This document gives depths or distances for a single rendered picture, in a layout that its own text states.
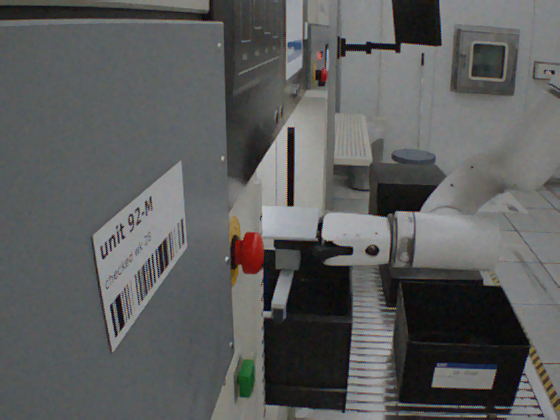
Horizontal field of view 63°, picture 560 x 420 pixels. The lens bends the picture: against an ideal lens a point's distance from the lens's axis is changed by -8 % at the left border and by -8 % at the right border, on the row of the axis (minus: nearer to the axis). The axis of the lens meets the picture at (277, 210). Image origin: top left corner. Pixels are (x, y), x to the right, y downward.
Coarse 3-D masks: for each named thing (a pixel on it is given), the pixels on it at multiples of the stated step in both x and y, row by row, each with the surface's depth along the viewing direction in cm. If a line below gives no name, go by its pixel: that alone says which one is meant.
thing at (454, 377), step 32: (416, 288) 127; (448, 288) 125; (480, 288) 124; (416, 320) 130; (448, 320) 129; (480, 320) 127; (512, 320) 111; (416, 352) 102; (448, 352) 101; (480, 352) 100; (512, 352) 99; (416, 384) 105; (448, 384) 104; (480, 384) 103; (512, 384) 102
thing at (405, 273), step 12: (384, 264) 159; (384, 276) 158; (396, 276) 144; (408, 276) 144; (420, 276) 144; (432, 276) 144; (444, 276) 144; (456, 276) 143; (468, 276) 143; (480, 276) 143; (384, 288) 156; (396, 288) 144; (396, 300) 146
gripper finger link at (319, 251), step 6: (312, 246) 70; (318, 246) 70; (324, 246) 70; (330, 246) 70; (336, 246) 70; (342, 246) 70; (348, 246) 71; (312, 252) 71; (318, 252) 69; (324, 252) 69; (330, 252) 70; (336, 252) 70; (342, 252) 70; (348, 252) 71
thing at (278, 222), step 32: (288, 224) 74; (288, 256) 76; (288, 288) 71; (320, 288) 89; (352, 288) 76; (288, 320) 68; (320, 320) 67; (352, 320) 67; (288, 352) 71; (320, 352) 70; (288, 384) 73; (320, 384) 72
